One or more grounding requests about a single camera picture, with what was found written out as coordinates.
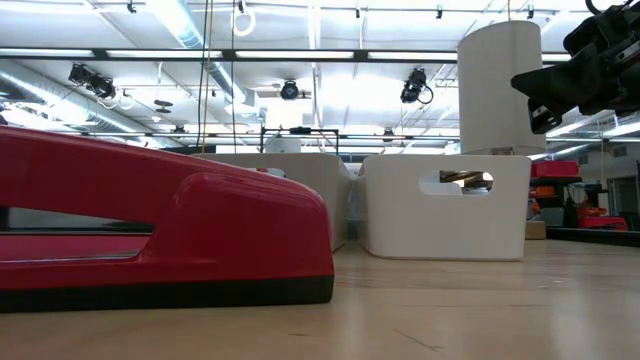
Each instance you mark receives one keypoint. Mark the white plastic bin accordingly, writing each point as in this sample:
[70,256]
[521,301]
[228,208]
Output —
[390,225]

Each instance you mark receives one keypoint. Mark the red storage bin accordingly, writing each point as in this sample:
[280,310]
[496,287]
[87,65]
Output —
[555,169]
[602,222]

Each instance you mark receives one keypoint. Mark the white shade table lamp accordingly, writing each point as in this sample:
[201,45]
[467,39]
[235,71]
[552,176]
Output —
[495,90]

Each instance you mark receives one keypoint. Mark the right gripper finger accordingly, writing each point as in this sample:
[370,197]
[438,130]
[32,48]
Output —
[560,80]

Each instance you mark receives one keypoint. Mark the black aluminium frame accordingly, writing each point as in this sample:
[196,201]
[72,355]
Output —
[228,55]

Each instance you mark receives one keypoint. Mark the black ceiling spotlight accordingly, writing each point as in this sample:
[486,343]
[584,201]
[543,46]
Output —
[414,85]
[289,90]
[103,87]

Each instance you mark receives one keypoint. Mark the grey plastic bin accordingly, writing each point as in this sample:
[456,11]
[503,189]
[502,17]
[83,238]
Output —
[320,200]

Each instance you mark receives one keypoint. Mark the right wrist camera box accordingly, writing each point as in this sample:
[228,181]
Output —
[595,30]

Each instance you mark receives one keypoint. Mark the red stapler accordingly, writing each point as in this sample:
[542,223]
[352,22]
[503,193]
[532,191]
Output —
[150,225]

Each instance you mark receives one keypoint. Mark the black ceiling disc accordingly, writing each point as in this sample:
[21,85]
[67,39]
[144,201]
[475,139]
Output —
[163,104]

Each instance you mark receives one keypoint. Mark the black distant frame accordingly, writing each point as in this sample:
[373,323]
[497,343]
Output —
[300,130]

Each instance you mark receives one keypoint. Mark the silver ventilation duct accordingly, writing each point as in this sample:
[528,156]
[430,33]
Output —
[190,35]
[60,107]

